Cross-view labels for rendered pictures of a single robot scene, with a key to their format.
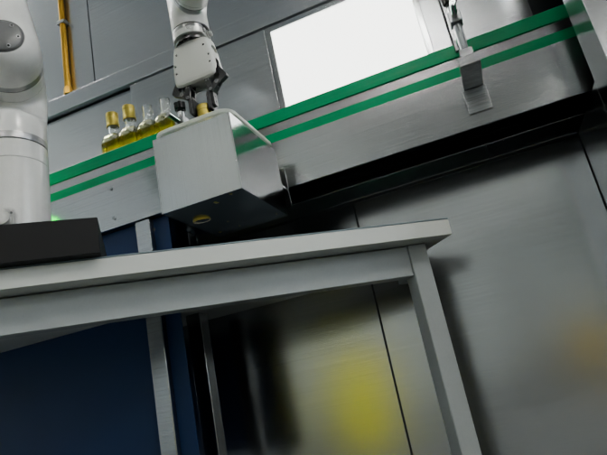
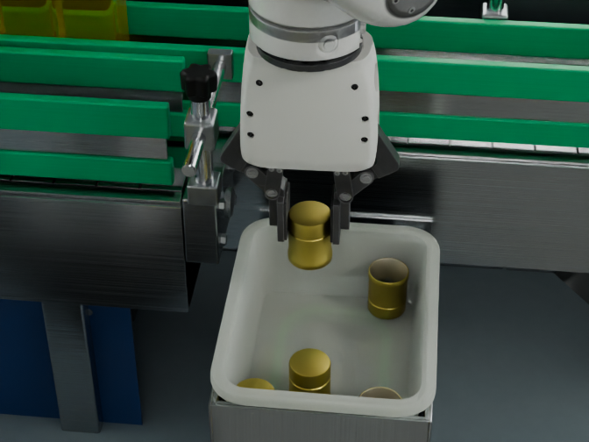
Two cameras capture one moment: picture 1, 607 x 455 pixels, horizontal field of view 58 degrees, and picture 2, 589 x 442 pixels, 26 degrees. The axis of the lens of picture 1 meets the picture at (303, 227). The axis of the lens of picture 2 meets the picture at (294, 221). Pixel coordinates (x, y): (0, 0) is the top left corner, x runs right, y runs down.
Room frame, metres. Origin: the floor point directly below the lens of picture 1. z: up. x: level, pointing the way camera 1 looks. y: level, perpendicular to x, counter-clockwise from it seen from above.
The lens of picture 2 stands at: (0.29, 0.32, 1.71)
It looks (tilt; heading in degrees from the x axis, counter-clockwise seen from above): 38 degrees down; 349
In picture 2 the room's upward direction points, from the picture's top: straight up
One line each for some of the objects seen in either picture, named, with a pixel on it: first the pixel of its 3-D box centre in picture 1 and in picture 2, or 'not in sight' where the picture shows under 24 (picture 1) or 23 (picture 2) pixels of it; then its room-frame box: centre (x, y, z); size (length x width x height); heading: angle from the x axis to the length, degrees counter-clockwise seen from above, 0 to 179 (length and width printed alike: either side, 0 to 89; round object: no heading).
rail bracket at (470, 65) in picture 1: (463, 49); not in sight; (0.99, -0.39, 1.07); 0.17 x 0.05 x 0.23; 163
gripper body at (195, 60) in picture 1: (196, 63); (309, 95); (1.05, 0.16, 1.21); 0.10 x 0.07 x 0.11; 74
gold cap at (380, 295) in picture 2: not in sight; (387, 288); (1.11, 0.08, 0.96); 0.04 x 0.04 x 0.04
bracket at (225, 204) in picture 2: not in sight; (212, 200); (1.19, 0.22, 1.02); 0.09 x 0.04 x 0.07; 163
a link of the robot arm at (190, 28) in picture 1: (192, 39); (312, 18); (1.05, 0.16, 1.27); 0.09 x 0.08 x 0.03; 74
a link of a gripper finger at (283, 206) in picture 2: (189, 105); (267, 196); (1.06, 0.19, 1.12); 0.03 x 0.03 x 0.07; 74
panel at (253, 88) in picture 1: (270, 84); not in sight; (1.38, 0.01, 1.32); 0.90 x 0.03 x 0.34; 73
